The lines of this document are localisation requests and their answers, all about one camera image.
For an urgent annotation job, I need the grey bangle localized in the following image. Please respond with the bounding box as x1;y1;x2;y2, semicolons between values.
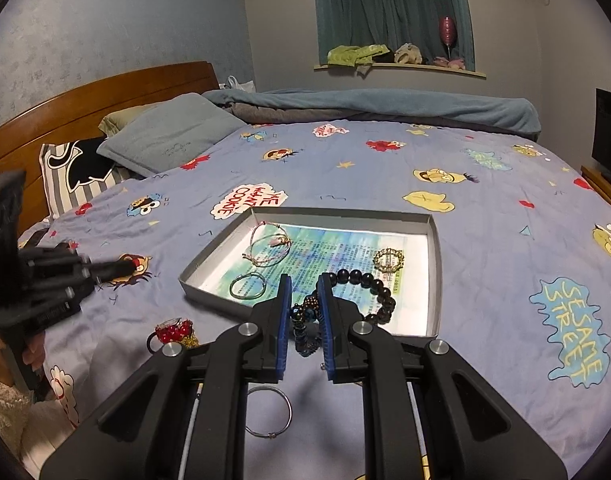
229;272;267;301

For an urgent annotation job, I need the person's left hand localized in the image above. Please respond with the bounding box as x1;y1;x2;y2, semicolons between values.
26;332;48;378

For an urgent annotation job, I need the wooden cabinet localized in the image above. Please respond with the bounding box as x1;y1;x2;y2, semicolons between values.
580;165;611;213

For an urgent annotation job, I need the blue bead bracelet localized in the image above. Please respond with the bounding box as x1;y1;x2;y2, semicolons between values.
289;294;331;359

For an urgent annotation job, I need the person's left forearm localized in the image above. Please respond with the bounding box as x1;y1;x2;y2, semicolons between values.
0;372;36;461

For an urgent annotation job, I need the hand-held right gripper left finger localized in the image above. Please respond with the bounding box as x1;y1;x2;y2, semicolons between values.
39;274;293;480

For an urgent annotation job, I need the printed paper sheet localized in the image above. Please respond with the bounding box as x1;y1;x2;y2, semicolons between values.
200;217;431;336

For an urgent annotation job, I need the red bead bracelet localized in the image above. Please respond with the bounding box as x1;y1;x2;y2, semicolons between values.
145;318;200;356

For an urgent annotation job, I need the grey-blue pillow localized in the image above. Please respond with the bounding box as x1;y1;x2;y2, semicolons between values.
96;92;248;178

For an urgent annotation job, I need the blue blanket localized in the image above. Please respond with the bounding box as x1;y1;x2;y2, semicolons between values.
202;89;541;136

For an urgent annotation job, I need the teal curtain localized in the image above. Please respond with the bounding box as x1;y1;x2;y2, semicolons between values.
310;0;475;63

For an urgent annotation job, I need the cartoon printed bedsheet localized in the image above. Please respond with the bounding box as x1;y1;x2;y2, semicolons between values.
15;120;611;480

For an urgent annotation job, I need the black television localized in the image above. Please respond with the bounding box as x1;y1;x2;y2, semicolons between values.
591;87;611;191

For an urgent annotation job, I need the thin silver bangle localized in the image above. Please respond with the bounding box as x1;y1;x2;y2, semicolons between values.
245;385;292;439

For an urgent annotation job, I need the grey-brown blanket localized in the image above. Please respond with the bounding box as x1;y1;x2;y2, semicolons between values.
220;101;356;126

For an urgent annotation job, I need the pink cord tassel bracelet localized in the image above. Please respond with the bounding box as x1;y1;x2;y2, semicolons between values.
241;221;292;267

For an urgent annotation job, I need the beige plush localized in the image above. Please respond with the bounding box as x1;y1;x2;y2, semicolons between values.
394;42;423;65

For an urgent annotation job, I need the grey shallow cardboard box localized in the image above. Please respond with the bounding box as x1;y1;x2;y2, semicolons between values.
179;207;443;338

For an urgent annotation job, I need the wooden headboard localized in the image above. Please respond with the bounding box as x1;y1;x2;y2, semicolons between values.
0;61;220;241

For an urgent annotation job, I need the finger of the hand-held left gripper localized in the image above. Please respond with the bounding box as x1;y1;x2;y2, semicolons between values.
20;242;136;276
22;275;116;308

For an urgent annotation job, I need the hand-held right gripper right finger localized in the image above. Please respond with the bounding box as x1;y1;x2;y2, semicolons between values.
318;272;569;480

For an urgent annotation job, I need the gold pearl pendant bracelet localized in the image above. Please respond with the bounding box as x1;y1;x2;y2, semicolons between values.
373;247;404;275

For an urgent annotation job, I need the olive pillow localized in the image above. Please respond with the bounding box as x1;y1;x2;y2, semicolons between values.
99;102;171;138

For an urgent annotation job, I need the window shelf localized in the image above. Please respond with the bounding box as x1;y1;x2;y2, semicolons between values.
314;62;487;80

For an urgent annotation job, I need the striped black and white pillow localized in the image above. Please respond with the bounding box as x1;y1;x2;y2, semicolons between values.
39;137;131;221

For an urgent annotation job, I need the green cloth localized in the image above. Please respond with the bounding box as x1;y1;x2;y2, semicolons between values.
328;44;391;73

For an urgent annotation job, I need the large black bead bracelet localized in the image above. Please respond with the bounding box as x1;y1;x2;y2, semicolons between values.
315;268;397;326

